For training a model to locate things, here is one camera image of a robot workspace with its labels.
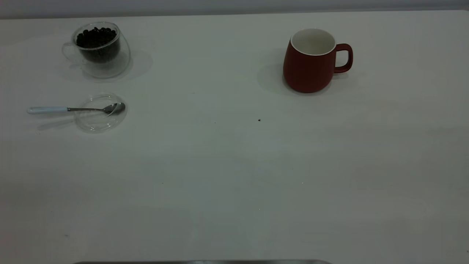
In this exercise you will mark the red ceramic mug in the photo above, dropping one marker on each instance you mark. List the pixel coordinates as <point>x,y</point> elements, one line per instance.
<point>307,73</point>

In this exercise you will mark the dark coffee beans pile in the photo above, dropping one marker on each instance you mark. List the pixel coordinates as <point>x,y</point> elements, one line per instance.
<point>97,40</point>

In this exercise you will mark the clear glass cup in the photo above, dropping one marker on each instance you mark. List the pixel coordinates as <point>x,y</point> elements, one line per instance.
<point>110,68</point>

